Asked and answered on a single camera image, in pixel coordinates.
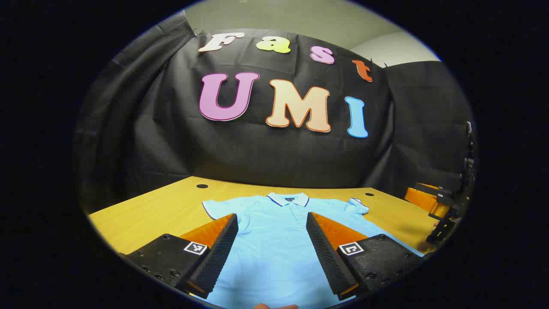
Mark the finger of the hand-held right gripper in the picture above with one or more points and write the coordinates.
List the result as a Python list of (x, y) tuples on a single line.
[(429, 185), (429, 201)]

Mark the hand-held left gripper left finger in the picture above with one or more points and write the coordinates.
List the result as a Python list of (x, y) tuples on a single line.
[(218, 253)]

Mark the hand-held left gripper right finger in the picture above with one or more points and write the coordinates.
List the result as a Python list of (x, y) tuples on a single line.
[(326, 253)]

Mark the light blue T-shirt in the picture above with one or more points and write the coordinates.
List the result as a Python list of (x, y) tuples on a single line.
[(274, 240)]

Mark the black backdrop cloth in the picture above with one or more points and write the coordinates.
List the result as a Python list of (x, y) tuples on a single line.
[(257, 154)]

